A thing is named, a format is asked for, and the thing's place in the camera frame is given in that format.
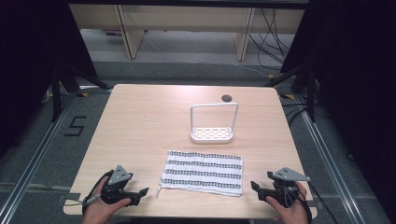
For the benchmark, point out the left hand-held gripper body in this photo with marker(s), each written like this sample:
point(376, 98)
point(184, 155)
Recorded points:
point(115, 186)

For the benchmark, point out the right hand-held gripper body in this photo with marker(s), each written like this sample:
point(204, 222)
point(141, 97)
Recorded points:
point(285, 186)

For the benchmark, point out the person's right hand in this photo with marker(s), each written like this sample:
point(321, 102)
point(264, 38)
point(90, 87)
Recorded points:
point(292, 214)

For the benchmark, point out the person's left hand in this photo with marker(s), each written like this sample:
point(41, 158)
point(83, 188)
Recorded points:
point(96, 210)

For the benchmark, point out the white striped towel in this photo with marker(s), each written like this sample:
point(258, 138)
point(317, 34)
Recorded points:
point(202, 172)

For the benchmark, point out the white plastic rack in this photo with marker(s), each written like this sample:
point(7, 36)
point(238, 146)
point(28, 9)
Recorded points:
point(211, 134)

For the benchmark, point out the round dark table grommet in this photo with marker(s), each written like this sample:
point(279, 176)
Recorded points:
point(226, 98)

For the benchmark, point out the black metal stand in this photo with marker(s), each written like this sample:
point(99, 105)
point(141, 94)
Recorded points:
point(57, 93)
point(309, 93)

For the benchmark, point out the black curtain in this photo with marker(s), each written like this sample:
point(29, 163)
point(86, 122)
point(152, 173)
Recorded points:
point(358, 77)
point(28, 62)

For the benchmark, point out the light wooden bench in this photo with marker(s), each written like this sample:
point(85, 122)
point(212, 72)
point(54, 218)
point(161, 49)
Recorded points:
point(186, 17)

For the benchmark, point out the aluminium floor rail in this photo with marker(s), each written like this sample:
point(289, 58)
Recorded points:
point(34, 158)
point(330, 161)

